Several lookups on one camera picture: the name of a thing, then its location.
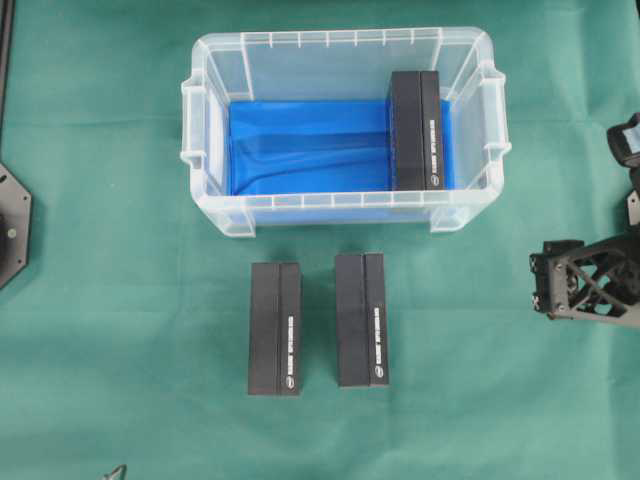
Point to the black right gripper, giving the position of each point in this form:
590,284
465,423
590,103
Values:
597,282

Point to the black box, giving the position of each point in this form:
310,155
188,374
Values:
416,131
275,329
361,320

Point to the clear plastic storage bin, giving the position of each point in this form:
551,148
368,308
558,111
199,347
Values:
344,65

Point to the blue liner in bin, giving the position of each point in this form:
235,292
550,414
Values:
300,147

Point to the green table cloth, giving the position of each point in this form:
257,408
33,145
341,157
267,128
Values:
126,338

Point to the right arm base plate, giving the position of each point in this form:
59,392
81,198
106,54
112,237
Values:
633,209

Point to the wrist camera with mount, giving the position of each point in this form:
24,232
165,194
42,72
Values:
623,141

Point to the small metal bracket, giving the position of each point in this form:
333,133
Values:
118,473

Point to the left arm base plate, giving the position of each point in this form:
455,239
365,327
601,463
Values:
16,203

